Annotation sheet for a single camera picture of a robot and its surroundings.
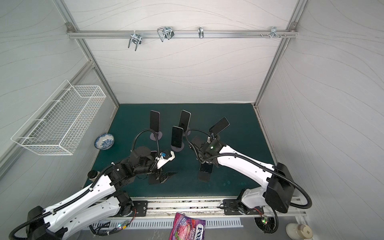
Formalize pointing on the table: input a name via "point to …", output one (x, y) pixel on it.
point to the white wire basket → (59, 125)
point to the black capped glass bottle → (92, 175)
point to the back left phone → (155, 120)
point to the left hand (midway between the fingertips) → (171, 164)
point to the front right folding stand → (204, 176)
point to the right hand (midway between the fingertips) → (206, 154)
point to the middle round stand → (177, 149)
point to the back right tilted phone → (219, 126)
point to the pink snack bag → (185, 228)
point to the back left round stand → (160, 135)
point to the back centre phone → (184, 120)
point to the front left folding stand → (152, 179)
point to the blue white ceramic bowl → (104, 141)
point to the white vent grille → (210, 222)
